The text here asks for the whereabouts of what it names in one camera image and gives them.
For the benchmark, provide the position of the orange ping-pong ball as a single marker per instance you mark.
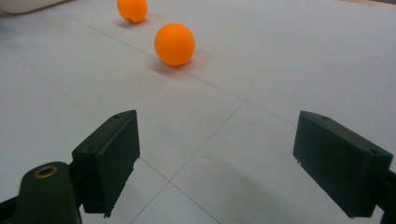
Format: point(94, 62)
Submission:
point(132, 9)
point(174, 44)

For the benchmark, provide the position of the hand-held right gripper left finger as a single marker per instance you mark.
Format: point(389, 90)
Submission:
point(109, 155)

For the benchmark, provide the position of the wooden table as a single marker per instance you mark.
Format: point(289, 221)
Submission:
point(370, 3)

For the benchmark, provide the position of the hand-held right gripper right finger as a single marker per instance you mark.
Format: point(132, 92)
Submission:
point(339, 165)

